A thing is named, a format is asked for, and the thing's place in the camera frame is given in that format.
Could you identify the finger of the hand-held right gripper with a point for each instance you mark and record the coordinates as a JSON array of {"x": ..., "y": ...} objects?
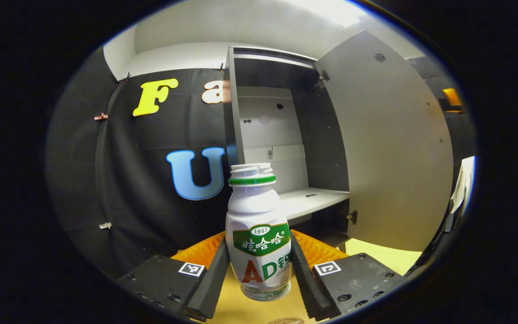
[{"x": 451, "y": 96}]

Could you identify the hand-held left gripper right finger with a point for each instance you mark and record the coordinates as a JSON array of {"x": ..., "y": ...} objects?
[{"x": 306, "y": 279}]

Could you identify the white cloth clip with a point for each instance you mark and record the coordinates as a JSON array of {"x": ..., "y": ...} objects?
[{"x": 105, "y": 225}]

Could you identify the person's white garment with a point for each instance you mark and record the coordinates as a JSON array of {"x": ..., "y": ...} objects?
[{"x": 463, "y": 180}]

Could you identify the beige cabinet door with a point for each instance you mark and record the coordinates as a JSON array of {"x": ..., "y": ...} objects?
[{"x": 389, "y": 148}]

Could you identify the pink cloth clip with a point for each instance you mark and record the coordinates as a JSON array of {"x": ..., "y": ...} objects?
[{"x": 100, "y": 116}]

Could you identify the black cloth clip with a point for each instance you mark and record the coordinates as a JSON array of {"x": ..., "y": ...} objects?
[{"x": 126, "y": 77}]

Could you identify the round tan coaster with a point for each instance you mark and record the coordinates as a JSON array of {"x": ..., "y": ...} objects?
[{"x": 286, "y": 321}]

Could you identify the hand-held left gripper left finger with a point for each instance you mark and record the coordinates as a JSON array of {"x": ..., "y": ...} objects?
[{"x": 209, "y": 283}]

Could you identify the long ceiling light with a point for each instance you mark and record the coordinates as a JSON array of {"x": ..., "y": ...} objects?
[{"x": 326, "y": 11}]

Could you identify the black backdrop cloth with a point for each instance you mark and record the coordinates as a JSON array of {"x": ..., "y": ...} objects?
[{"x": 128, "y": 180}]

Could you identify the white green-label bottle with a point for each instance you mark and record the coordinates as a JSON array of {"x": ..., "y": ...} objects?
[{"x": 259, "y": 252}]

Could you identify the grey cabinet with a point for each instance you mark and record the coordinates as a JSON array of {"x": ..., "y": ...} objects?
[{"x": 263, "y": 130}]

